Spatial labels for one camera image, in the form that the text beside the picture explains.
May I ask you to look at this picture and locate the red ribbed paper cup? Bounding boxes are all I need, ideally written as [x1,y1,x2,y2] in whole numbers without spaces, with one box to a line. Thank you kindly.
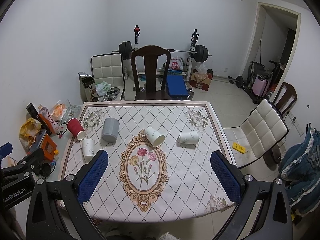
[67,118,86,141]

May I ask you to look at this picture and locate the white paper cup left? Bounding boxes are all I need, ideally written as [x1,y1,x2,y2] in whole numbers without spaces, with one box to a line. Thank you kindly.
[80,138,95,162]

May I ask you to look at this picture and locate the white paper cup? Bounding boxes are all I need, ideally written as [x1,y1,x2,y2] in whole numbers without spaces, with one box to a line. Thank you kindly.
[178,131,199,145]
[144,126,165,147]
[80,138,95,162]

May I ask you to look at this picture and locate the white paper cup right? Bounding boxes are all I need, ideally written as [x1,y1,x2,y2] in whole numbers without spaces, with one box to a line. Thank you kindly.
[178,131,199,145]

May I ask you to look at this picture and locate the grey plastic cup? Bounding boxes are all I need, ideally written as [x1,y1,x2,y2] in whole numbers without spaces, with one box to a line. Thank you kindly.
[101,118,120,143]

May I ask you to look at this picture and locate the white paper cup centre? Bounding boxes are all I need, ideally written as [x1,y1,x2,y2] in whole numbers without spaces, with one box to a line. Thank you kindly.
[144,126,165,147]

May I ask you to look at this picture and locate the yellow tool on chair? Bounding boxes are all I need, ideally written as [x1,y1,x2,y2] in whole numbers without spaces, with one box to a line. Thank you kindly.
[232,142,246,154]

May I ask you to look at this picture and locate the black headphones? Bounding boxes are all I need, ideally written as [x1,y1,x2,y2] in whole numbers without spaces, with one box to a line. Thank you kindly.
[40,162,56,178]

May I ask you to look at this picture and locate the orange box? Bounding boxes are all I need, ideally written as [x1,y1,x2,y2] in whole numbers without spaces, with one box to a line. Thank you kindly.
[40,133,57,161]

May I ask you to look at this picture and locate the yellow plastic bag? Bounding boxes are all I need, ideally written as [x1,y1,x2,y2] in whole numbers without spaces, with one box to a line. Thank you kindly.
[19,118,41,150]

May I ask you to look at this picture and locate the white padded chair right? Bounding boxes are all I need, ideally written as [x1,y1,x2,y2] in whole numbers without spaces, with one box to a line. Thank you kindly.
[223,99,289,168]

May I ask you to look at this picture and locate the white padded chair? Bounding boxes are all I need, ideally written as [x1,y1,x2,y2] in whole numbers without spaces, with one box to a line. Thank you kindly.
[91,53,125,101]
[223,99,289,168]

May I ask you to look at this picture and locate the floral patterned tablecloth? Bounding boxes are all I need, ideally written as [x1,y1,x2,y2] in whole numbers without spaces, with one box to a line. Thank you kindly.
[57,100,238,223]

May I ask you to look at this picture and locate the blue clothes pile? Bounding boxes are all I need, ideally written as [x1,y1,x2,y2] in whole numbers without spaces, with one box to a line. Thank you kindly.
[279,124,319,217]

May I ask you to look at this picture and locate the black cylinder speaker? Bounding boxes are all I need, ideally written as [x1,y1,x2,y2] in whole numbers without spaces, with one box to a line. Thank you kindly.
[26,103,52,135]

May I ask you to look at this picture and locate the pink drink bottle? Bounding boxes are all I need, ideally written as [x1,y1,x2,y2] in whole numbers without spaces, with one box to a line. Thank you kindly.
[38,105,59,133]

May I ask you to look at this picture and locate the silver black carton box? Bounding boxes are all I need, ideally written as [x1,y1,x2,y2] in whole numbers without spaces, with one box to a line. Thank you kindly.
[78,72,98,102]

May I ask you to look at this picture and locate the pink suitcase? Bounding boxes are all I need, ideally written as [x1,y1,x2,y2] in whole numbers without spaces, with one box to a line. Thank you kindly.
[252,75,269,97]

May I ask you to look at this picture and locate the cardboard box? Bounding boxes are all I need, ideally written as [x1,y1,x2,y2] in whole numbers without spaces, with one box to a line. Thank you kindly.
[190,72,213,91]

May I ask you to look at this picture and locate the dark wooden chair right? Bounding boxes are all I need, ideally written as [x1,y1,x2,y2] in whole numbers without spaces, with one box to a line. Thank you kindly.
[272,82,297,117]

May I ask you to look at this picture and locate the dark wooden chair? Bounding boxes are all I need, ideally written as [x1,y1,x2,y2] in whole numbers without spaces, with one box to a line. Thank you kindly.
[272,82,297,117]
[131,45,171,101]

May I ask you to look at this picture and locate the blue weight bench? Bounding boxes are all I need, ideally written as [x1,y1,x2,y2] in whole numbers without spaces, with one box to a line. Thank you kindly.
[166,75,188,98]

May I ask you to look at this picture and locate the white padded chair back left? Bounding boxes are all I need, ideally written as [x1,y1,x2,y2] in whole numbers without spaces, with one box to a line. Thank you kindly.
[91,53,125,101]

